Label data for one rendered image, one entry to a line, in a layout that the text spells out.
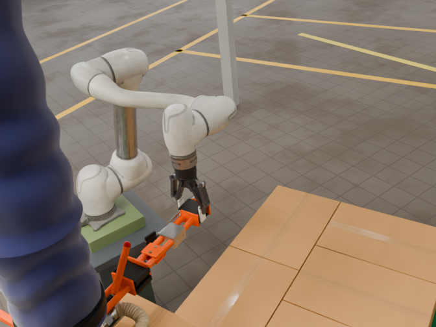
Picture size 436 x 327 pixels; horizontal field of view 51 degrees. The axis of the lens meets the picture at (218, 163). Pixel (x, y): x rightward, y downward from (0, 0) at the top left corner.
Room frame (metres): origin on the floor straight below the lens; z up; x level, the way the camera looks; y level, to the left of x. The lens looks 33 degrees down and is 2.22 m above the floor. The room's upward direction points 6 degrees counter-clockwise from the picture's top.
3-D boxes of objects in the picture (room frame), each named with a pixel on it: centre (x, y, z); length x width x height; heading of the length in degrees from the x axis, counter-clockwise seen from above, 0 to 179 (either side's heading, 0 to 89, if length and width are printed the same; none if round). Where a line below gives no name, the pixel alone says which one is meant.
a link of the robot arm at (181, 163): (1.30, 0.11, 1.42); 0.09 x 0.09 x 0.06
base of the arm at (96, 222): (1.81, 0.62, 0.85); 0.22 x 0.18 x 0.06; 131
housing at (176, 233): (1.19, 0.18, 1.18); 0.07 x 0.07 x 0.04; 56
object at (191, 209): (1.30, 0.10, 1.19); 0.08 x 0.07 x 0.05; 146
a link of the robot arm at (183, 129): (1.31, 0.10, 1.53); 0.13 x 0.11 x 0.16; 130
